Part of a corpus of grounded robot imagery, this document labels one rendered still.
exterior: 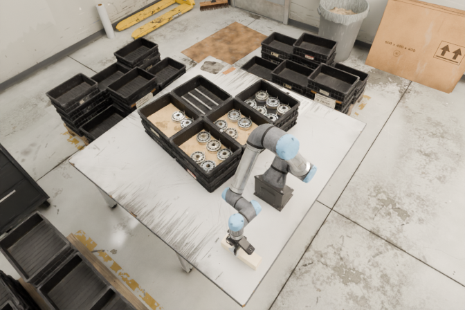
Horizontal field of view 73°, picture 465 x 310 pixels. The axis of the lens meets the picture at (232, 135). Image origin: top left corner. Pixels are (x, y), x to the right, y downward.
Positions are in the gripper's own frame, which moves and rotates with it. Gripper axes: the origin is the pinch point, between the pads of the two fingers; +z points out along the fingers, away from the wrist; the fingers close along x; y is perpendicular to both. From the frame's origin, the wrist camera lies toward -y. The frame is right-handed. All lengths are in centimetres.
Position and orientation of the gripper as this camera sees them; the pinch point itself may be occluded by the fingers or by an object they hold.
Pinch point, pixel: (241, 250)
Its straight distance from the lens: 189.1
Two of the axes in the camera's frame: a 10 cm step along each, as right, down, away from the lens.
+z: 0.4, 6.6, 7.5
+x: -5.9, 6.2, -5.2
